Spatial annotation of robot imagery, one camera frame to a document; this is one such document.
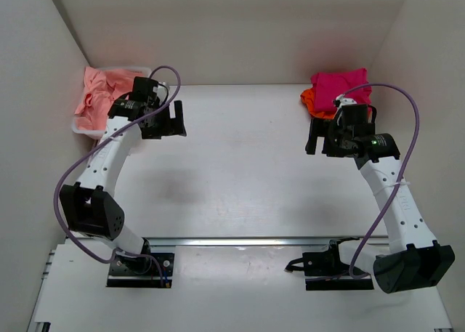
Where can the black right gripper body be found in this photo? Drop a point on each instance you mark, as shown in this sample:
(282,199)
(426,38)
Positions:
(337,136)

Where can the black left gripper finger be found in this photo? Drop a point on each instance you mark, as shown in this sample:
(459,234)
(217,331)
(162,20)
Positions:
(178,109)
(178,127)

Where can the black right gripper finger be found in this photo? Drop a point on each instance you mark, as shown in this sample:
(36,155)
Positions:
(311,145)
(322,127)

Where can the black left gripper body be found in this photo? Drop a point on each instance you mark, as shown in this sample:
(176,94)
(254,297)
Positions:
(161,123)

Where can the salmon pink t-shirt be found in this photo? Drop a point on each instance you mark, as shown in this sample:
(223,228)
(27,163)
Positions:
(101,89)

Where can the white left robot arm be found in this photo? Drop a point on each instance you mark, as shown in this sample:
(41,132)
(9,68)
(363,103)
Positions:
(89,206)

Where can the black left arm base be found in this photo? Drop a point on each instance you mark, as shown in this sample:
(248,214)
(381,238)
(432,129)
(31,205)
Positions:
(142,273)

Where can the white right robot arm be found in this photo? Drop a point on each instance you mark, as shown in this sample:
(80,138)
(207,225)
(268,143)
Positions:
(415,259)

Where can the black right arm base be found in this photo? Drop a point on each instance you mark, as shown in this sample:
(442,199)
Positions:
(324,271)

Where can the orange folded t-shirt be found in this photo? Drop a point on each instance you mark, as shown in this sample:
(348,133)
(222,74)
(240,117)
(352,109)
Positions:
(308,100)

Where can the magenta folded t-shirt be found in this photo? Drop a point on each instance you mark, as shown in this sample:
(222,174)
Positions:
(328,86)

